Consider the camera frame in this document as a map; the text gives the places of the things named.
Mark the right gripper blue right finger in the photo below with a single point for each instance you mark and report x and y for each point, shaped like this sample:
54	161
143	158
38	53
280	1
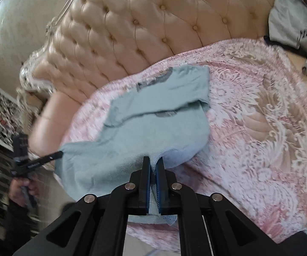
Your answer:
162	188

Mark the pink floral lace sofa cover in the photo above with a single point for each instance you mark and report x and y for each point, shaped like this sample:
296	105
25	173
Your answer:
256	154

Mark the person's left hand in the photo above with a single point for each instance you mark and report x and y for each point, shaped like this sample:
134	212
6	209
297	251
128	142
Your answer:
20	186

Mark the white carved lattice screen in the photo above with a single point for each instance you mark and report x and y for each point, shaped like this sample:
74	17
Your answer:
10	120

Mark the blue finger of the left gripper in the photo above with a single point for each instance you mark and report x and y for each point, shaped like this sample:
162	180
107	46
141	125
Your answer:
48	158

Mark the light blue sweater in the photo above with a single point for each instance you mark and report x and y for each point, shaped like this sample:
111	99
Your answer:
162	119

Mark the grey garment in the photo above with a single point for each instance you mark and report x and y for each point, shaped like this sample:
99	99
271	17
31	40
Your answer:
288	24

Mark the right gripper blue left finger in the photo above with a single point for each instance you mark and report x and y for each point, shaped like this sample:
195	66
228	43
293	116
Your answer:
144	187

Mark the tufted peach leather sofa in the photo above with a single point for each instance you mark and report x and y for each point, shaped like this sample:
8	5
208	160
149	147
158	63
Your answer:
93	42

